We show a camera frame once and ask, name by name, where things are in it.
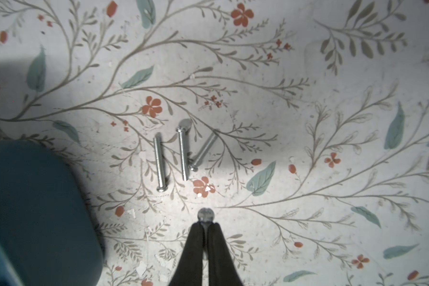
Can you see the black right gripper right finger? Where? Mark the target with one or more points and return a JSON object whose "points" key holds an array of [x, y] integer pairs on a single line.
{"points": [[222, 271]]}

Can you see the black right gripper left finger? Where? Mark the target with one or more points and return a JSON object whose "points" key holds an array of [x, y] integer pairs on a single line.
{"points": [[189, 271]]}

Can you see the silver screw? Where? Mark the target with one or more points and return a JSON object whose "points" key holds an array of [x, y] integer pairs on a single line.
{"points": [[206, 216], [197, 161], [182, 132], [162, 185]]}

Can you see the teal plastic tray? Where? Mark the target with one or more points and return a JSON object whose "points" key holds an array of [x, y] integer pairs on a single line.
{"points": [[47, 237]]}

